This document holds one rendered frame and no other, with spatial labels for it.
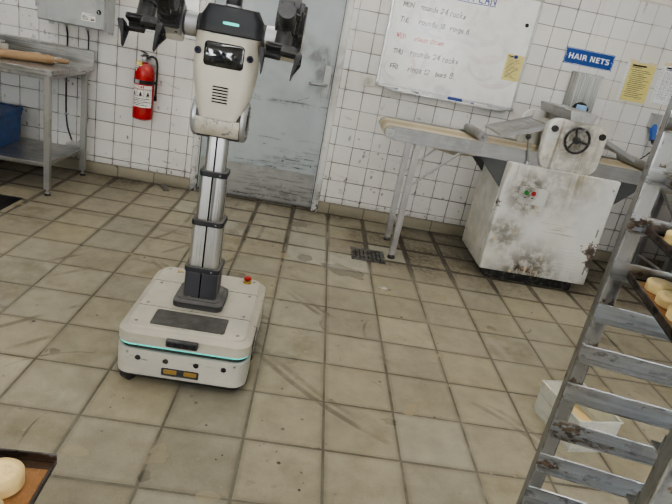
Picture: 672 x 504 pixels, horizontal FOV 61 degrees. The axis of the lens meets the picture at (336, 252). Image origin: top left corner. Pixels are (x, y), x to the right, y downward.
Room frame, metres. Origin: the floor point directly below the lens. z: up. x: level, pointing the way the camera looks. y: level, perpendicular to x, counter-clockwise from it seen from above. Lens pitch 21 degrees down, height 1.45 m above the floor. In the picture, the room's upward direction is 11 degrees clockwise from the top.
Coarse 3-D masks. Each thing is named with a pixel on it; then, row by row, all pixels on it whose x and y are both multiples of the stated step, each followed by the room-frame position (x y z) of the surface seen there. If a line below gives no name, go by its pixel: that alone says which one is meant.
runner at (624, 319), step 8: (600, 304) 1.02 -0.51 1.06; (600, 312) 1.02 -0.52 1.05; (608, 312) 1.02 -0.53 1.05; (616, 312) 1.02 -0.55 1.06; (624, 312) 1.01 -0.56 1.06; (632, 312) 1.01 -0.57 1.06; (600, 320) 1.00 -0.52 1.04; (608, 320) 1.01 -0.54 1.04; (616, 320) 1.02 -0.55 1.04; (624, 320) 1.01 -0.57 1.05; (632, 320) 1.01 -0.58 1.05; (640, 320) 1.01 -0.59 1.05; (648, 320) 1.01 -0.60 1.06; (624, 328) 0.99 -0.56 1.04; (632, 328) 1.00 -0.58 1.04; (640, 328) 1.00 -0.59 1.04; (648, 328) 1.01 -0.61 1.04; (656, 328) 1.00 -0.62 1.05; (656, 336) 0.98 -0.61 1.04; (664, 336) 0.99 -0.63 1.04
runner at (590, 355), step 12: (588, 348) 1.02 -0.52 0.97; (600, 348) 1.02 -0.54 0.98; (588, 360) 1.01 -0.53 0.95; (600, 360) 1.02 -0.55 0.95; (612, 360) 1.01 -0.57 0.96; (624, 360) 1.01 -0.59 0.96; (636, 360) 1.01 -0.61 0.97; (648, 360) 1.01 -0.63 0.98; (624, 372) 0.99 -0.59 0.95; (636, 372) 1.00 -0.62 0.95; (648, 372) 1.00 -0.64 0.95; (660, 372) 1.00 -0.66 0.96; (660, 384) 0.97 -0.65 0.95
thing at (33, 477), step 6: (30, 468) 0.53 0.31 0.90; (30, 474) 0.52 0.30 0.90; (36, 474) 0.52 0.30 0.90; (42, 474) 0.52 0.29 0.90; (30, 480) 0.51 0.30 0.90; (36, 480) 0.51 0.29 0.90; (24, 486) 0.50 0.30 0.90; (30, 486) 0.50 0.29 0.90; (36, 486) 0.50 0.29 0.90; (18, 492) 0.49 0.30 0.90; (24, 492) 0.49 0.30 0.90; (30, 492) 0.49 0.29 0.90; (6, 498) 0.48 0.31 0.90; (12, 498) 0.48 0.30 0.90; (18, 498) 0.48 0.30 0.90; (24, 498) 0.48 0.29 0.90; (30, 498) 0.49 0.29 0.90
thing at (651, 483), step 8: (664, 448) 0.60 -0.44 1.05; (664, 456) 0.59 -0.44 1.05; (656, 464) 0.60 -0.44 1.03; (664, 464) 0.59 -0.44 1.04; (656, 472) 0.59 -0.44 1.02; (664, 472) 0.58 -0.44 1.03; (648, 480) 0.60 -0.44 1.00; (656, 480) 0.59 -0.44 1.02; (664, 480) 0.58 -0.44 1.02; (648, 488) 0.60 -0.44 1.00; (656, 488) 0.58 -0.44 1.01; (664, 488) 0.58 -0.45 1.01; (640, 496) 0.60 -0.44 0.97; (648, 496) 0.59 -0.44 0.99; (656, 496) 0.58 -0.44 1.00; (664, 496) 0.58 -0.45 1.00
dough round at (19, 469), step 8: (0, 464) 0.51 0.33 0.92; (8, 464) 0.51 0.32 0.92; (16, 464) 0.51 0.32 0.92; (0, 472) 0.50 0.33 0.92; (8, 472) 0.50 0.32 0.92; (16, 472) 0.50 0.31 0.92; (24, 472) 0.50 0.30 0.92; (0, 480) 0.48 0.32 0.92; (8, 480) 0.49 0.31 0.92; (16, 480) 0.49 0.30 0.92; (24, 480) 0.50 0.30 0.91; (0, 488) 0.48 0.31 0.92; (8, 488) 0.48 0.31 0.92; (16, 488) 0.49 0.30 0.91; (0, 496) 0.48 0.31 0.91; (8, 496) 0.48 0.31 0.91
